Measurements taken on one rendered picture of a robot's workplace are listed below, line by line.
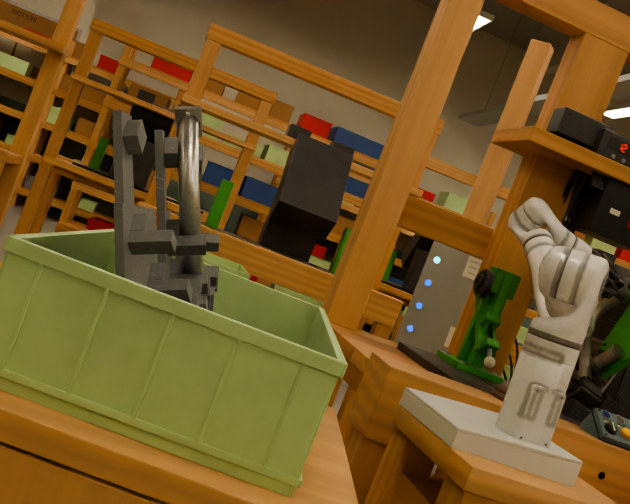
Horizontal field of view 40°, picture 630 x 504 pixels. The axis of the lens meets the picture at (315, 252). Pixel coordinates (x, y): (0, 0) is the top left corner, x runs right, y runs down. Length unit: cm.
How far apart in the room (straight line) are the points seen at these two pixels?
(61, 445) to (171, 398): 13
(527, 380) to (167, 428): 68
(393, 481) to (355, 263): 82
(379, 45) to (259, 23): 170
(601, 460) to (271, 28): 1064
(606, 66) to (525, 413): 127
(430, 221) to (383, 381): 80
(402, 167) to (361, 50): 1005
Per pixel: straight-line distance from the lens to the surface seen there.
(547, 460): 148
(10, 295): 103
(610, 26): 251
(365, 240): 224
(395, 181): 225
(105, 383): 102
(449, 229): 240
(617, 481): 193
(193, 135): 128
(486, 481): 134
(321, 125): 897
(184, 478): 97
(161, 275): 119
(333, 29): 1225
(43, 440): 99
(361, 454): 170
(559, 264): 147
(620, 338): 219
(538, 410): 148
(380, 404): 168
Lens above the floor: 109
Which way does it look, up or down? 1 degrees down
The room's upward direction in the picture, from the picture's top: 21 degrees clockwise
